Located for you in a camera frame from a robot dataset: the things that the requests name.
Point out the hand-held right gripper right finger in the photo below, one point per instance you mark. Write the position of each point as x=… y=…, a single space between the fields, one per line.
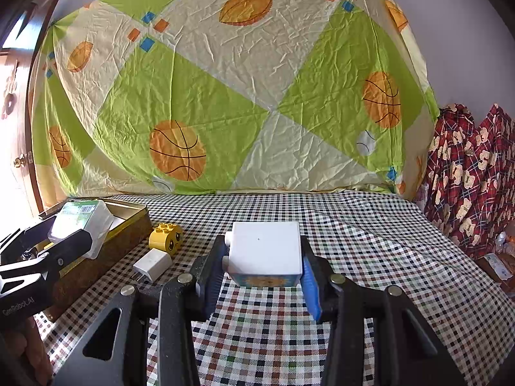
x=312 y=289

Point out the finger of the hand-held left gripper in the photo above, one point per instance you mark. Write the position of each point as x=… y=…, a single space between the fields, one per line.
x=72 y=247
x=28 y=237

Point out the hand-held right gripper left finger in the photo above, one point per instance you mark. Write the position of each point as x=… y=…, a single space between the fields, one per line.
x=209 y=281

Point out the green white tissue pack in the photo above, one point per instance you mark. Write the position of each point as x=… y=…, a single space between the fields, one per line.
x=80 y=221

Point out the gold tin box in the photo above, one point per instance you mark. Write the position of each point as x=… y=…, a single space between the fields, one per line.
x=112 y=249

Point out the white box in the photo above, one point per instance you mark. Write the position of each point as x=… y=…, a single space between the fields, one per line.
x=265 y=249

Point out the person's left hand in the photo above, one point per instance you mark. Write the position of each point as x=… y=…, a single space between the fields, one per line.
x=28 y=350

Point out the yellow toy block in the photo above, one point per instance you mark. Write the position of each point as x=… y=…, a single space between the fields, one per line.
x=167 y=241

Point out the white charger plug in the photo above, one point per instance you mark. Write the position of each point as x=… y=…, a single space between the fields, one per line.
x=153 y=265

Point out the checked tablecloth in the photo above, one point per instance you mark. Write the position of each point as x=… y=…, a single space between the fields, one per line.
x=362 y=229

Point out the wooden door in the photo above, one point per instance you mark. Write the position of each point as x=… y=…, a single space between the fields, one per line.
x=16 y=128

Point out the red plaid bear cloth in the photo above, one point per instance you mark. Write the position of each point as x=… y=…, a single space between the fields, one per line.
x=462 y=177

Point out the blue white packet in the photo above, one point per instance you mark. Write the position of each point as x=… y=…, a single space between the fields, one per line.
x=499 y=267

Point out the basketball print sheet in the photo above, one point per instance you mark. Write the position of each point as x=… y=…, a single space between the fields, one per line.
x=241 y=88

